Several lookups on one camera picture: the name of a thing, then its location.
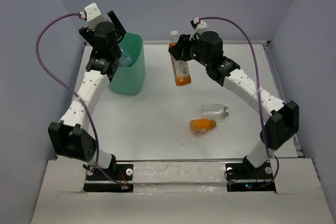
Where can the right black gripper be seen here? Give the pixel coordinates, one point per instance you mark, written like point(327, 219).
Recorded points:
point(181, 46)

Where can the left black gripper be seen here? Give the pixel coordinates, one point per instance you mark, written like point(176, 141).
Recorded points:
point(119, 30)

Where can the tall orange label bottle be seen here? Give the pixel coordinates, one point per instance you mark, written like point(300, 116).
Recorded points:
point(181, 71)

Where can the white green label bottle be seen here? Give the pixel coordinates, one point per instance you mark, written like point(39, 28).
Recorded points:
point(125, 60)

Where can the clear jar silver lid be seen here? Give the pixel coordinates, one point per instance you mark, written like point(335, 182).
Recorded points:
point(217, 112)

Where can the short orange juice bottle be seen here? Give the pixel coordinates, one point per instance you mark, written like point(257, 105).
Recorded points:
point(199, 126)

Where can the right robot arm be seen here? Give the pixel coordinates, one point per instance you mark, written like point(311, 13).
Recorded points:
point(279, 119)

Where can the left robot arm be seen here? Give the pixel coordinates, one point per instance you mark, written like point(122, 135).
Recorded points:
point(74, 135)

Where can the green plastic bin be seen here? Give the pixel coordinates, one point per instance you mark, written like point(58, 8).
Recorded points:
point(129, 81)

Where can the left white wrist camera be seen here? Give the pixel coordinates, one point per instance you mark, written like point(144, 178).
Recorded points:
point(93, 15)

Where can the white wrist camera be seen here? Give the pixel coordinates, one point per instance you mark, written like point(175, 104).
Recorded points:
point(199, 26)
point(93, 15)

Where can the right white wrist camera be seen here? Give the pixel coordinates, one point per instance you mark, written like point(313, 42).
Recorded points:
point(199, 26)

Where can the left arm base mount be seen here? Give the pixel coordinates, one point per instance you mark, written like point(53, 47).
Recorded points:
point(121, 181)

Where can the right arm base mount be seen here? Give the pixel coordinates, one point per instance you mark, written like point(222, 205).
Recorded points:
point(251, 179)

